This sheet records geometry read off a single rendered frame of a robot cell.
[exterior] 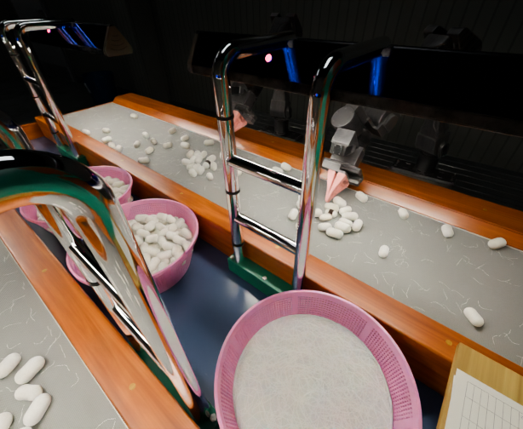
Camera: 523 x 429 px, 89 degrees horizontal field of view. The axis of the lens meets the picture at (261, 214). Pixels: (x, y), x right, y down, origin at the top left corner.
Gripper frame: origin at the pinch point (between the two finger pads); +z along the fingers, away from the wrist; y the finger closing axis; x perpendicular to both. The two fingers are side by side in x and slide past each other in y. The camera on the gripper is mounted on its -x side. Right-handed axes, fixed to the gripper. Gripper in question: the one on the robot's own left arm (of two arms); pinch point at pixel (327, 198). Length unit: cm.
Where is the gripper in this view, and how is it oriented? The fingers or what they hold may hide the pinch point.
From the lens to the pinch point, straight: 71.1
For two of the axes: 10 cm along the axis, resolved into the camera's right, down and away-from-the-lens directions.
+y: 7.8, 3.8, -5.0
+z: -4.6, 8.9, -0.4
